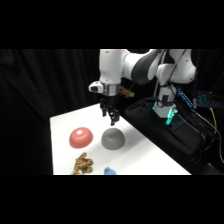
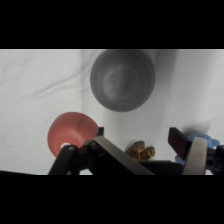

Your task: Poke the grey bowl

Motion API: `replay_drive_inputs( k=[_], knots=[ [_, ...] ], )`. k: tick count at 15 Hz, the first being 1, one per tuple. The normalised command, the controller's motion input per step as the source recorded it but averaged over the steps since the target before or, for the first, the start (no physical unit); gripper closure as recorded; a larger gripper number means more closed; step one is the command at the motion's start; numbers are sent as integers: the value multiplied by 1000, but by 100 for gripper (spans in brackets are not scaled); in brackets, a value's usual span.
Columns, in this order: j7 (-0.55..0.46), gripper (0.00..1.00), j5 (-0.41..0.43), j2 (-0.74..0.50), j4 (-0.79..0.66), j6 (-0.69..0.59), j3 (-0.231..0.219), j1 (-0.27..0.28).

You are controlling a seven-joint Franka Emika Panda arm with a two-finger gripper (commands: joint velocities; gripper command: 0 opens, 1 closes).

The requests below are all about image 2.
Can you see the brown plush toy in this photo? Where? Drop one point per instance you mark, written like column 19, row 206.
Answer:
column 141, row 151

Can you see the white wrinkled tablecloth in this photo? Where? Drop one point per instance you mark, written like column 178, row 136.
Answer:
column 30, row 93

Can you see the grey bowl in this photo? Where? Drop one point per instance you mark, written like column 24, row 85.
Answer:
column 121, row 80

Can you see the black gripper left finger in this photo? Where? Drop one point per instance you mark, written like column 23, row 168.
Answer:
column 110, row 153

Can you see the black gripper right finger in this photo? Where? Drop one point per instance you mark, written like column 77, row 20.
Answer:
column 195, row 156

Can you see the red plastic bowl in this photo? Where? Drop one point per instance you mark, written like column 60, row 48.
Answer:
column 68, row 131

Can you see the blue plush toy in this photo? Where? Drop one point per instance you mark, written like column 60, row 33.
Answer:
column 208, row 141

